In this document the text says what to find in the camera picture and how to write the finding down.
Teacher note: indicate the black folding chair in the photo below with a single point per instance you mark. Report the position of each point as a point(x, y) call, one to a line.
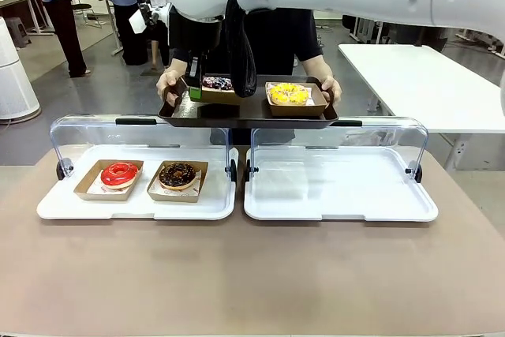
point(84, 9)

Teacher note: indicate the dark brown serving tray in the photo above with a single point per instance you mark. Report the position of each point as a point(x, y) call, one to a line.
point(252, 116)

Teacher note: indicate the chocolate rainbow-sprinkled donut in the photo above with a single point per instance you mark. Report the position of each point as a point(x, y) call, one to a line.
point(217, 83)

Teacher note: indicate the grey plastic stool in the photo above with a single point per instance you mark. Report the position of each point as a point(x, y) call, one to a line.
point(17, 29)

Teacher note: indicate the bystander in dark white clothes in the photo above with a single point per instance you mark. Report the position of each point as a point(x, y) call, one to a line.
point(159, 49)

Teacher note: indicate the chocolate donut with brown crumbs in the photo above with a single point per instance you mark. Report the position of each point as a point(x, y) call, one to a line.
point(176, 175)

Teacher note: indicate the black lid hinge knob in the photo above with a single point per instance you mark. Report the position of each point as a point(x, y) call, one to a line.
point(248, 171)
point(61, 170)
point(418, 174)

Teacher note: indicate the white desk frame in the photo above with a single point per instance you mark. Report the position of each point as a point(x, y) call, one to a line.
point(481, 43)

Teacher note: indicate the white cylindrical air purifier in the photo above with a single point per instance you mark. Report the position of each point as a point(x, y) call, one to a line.
point(16, 84)

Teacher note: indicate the person's left hand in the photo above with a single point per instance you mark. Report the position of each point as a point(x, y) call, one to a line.
point(333, 84)

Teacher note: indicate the person's left forearm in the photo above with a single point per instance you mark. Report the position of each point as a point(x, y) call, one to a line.
point(317, 66)

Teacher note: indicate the person's right hand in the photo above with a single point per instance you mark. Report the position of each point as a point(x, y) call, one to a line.
point(167, 80)

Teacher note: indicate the yellow sprinkled donut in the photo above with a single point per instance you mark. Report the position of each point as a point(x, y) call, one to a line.
point(288, 94)

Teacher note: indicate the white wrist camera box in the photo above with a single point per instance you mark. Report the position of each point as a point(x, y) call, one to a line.
point(138, 23)

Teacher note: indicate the person's torso in black shirt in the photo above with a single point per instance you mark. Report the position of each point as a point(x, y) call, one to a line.
point(284, 41)

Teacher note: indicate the red glazed donut in box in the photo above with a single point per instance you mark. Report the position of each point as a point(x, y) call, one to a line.
point(84, 191)

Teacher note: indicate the white plastic display tray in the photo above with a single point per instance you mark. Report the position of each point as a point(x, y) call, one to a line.
point(63, 203)
point(339, 195)

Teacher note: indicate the clear plastic display lid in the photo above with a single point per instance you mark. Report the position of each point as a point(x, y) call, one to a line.
point(355, 135)
point(98, 132)

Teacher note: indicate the bystander in red blue jacket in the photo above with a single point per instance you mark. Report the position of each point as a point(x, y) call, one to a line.
point(67, 25)

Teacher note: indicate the chocolate donut in box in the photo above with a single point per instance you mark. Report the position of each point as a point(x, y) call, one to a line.
point(173, 197)

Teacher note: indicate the white office table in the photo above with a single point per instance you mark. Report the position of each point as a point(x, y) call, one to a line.
point(434, 84)

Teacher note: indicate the person's right forearm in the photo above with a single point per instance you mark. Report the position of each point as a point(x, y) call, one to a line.
point(177, 65)

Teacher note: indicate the yellow frosted donut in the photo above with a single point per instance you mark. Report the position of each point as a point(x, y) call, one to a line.
point(296, 111)

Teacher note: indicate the small white side table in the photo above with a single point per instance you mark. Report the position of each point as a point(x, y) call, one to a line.
point(112, 37)

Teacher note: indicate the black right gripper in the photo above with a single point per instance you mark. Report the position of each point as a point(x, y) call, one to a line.
point(193, 35)

